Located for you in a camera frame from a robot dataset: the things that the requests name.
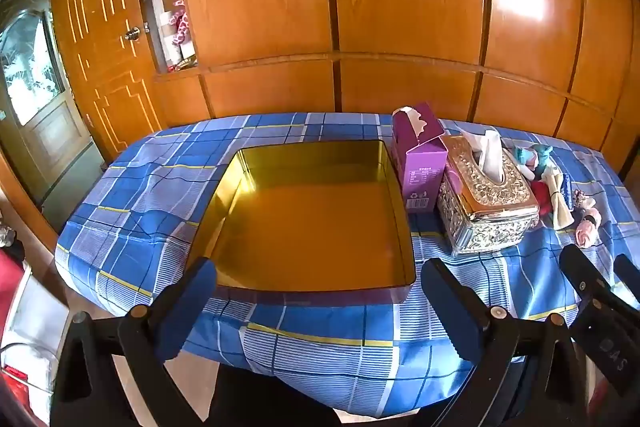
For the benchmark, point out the small white box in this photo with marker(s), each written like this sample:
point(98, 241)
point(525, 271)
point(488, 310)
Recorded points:
point(187, 52)

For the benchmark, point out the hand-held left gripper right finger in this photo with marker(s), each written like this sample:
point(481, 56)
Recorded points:
point(445, 307)

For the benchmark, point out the pink towel roll blue band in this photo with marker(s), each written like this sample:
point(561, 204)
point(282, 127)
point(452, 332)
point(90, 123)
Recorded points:
point(587, 229)

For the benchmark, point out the metal door knob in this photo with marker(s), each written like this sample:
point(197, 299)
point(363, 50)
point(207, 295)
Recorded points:
point(133, 34)

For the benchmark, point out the red towel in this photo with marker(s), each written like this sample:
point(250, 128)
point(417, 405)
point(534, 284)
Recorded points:
point(541, 197)

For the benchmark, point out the pink spotted plush toy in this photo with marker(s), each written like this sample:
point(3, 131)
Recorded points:
point(182, 24)

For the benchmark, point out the white paper roll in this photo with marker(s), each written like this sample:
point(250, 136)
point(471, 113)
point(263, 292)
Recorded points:
point(166, 27)

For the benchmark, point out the gold red wrapped packets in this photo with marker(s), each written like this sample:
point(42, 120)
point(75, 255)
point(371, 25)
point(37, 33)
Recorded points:
point(182, 64)

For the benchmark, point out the white cabinet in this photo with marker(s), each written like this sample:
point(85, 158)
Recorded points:
point(40, 322)

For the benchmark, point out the wooden wardrobe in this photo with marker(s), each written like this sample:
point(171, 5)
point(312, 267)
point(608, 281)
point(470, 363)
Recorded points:
point(400, 7)

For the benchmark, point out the wooden door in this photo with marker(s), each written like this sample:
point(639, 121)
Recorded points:
point(100, 32)

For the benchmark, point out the person's black clothing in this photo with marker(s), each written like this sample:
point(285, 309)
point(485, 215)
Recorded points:
point(260, 399)

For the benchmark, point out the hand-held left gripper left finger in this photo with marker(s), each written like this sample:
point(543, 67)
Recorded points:
point(192, 307)

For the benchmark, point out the gold tin box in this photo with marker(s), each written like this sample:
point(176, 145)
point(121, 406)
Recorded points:
point(310, 227)

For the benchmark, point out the blue plaid bedsheet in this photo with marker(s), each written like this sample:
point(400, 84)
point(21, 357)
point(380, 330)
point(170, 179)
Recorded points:
point(150, 187)

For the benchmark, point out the purple tissue box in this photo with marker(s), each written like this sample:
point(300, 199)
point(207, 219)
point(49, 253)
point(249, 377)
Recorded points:
point(420, 167)

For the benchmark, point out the red plastic bag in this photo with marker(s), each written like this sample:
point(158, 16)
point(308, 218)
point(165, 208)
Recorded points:
point(12, 387)

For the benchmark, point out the camouflage clothes pile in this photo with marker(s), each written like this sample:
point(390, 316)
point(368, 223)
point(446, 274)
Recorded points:
point(12, 244)

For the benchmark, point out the red suitcase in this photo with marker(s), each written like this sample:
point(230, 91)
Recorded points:
point(12, 279)

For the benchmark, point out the frosted glass panel door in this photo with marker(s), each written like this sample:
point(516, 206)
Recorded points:
point(35, 67)

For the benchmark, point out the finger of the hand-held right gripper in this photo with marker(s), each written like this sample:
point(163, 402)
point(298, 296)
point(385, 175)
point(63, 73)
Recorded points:
point(630, 274)
point(595, 292)

